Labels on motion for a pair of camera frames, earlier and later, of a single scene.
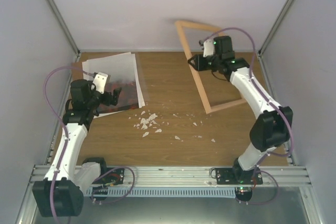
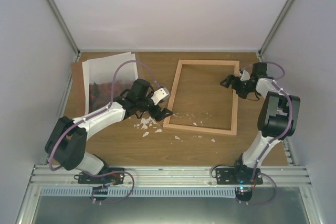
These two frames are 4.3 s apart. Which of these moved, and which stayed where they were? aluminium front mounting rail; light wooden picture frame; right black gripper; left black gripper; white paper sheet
Moved: right black gripper; light wooden picture frame; left black gripper
Stayed: aluminium front mounting rail; white paper sheet
